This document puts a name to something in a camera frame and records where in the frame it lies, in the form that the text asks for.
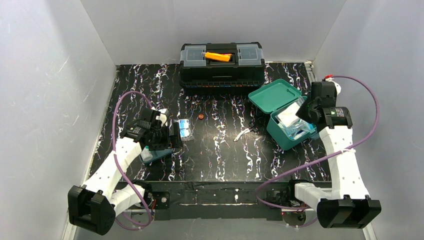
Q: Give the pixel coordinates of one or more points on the white medicine bottle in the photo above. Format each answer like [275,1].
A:
[145,156]

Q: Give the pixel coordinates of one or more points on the clear zip bag white pad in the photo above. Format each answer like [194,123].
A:
[286,118]

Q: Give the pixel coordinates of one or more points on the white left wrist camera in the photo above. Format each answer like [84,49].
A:
[163,116]

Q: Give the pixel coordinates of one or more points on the orange toolbox handle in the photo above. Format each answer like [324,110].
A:
[220,57]

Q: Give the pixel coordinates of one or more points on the black toolbox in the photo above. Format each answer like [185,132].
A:
[246,69]

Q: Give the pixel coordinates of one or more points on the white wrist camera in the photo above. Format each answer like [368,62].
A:
[163,116]
[330,78]

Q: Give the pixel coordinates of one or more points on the tweezers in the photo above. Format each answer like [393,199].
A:
[242,133]

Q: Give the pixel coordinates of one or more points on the aluminium rail frame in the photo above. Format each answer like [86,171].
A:
[197,194]

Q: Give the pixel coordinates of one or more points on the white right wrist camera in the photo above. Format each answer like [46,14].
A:
[330,78]

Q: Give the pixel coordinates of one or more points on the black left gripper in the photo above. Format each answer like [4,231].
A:
[171,136]

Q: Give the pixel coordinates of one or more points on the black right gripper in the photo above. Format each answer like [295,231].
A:
[305,110]

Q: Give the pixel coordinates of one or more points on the dark teal divider tray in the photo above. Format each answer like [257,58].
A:
[158,154]

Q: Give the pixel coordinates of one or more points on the large blue white packet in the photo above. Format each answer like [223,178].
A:
[298,129]

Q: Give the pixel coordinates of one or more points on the green medicine box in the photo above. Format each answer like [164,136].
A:
[270,99]

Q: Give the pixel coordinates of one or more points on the black scissors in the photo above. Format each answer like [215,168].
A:
[253,127]

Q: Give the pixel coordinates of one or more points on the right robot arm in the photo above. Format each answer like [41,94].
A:
[348,203]

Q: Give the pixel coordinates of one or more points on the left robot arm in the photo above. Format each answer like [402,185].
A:
[96,203]

